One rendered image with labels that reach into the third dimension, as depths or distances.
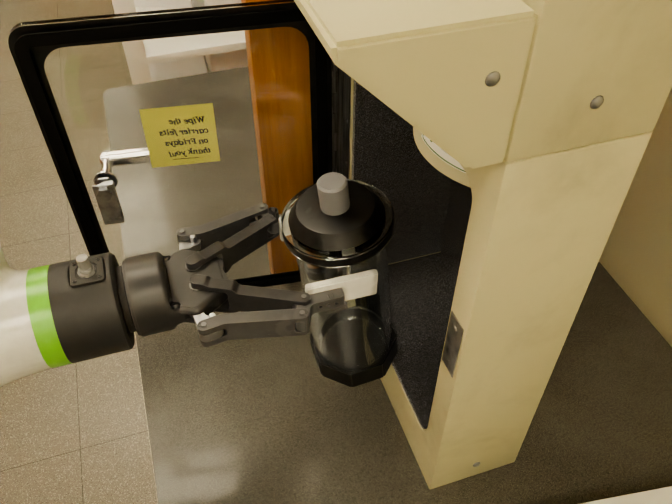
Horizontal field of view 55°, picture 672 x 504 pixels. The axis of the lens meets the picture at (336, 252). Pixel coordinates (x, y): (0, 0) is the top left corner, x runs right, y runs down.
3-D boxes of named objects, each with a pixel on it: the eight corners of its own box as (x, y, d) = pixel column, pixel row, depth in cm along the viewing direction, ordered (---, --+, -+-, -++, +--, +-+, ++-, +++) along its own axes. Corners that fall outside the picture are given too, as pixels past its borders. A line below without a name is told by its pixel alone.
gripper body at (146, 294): (122, 306, 54) (231, 281, 56) (114, 239, 60) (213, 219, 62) (141, 358, 60) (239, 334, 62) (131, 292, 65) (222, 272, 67)
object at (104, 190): (124, 225, 74) (112, 186, 70) (104, 227, 74) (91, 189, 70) (124, 213, 76) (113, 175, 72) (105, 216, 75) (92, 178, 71)
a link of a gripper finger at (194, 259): (197, 295, 63) (188, 287, 64) (282, 238, 69) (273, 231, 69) (191, 267, 60) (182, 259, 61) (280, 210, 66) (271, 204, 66)
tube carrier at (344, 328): (380, 298, 81) (371, 166, 65) (413, 366, 74) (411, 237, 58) (298, 324, 79) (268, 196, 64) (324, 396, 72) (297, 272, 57)
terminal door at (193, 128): (333, 276, 91) (331, -2, 62) (110, 309, 87) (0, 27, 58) (331, 272, 91) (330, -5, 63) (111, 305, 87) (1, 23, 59)
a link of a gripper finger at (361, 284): (304, 283, 59) (306, 289, 59) (376, 267, 61) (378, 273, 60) (305, 304, 62) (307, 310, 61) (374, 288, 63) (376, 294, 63)
